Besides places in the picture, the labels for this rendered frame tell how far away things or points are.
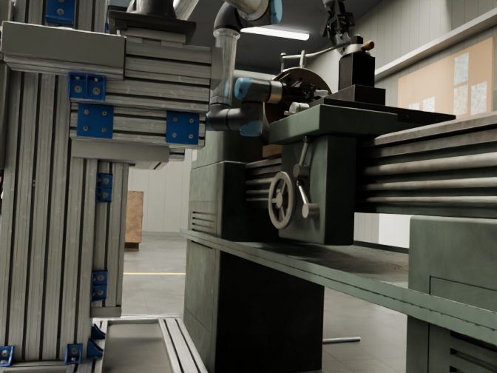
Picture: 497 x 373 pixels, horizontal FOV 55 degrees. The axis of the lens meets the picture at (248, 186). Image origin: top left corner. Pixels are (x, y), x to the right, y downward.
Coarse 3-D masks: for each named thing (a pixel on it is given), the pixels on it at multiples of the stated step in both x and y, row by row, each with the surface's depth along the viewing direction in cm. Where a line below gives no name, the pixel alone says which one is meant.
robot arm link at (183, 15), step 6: (174, 0) 190; (180, 0) 189; (186, 0) 189; (192, 0) 190; (198, 0) 193; (174, 6) 189; (180, 6) 189; (186, 6) 190; (192, 6) 191; (180, 12) 189; (186, 12) 191; (180, 18) 190; (186, 18) 192
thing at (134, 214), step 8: (128, 192) 643; (136, 192) 648; (128, 200) 643; (136, 200) 647; (128, 208) 643; (136, 208) 647; (128, 216) 643; (136, 216) 647; (128, 224) 642; (136, 224) 646; (128, 232) 642; (136, 232) 646; (128, 240) 642; (136, 240) 646; (128, 248) 653; (136, 248) 657
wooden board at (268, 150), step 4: (272, 144) 164; (276, 144) 161; (264, 148) 171; (268, 148) 167; (272, 148) 163; (276, 148) 161; (280, 148) 157; (264, 152) 170; (268, 152) 166; (272, 152) 163; (276, 152) 160; (280, 152) 157; (264, 156) 170; (268, 156) 168; (272, 156) 168; (276, 156) 167
